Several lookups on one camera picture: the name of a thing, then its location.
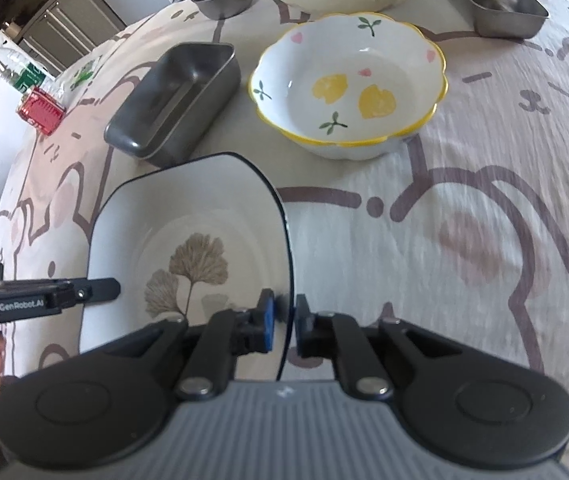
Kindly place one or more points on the flower print yellow rim bowl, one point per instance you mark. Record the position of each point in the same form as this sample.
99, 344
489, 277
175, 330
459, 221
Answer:
349, 85

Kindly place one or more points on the square leaf print plate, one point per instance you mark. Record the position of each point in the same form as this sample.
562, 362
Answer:
189, 220

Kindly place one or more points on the red drink can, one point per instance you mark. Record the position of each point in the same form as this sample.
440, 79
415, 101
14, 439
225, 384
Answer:
39, 112

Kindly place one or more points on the clear water bottle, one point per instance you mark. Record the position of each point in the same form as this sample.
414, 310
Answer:
19, 72

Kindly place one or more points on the green packet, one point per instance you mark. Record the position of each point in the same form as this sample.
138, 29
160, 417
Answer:
84, 72

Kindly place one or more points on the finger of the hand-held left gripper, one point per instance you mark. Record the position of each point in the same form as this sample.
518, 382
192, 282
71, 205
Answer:
97, 290

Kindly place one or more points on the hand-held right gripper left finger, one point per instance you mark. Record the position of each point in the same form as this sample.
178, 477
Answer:
267, 321

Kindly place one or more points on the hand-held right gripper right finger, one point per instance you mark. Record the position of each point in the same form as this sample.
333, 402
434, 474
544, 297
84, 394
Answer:
302, 321

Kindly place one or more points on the printed bear tablecloth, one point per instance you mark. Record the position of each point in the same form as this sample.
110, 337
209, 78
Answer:
464, 185

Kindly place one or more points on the grey kitchen cabinet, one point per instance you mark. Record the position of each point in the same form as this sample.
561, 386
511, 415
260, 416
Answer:
64, 20

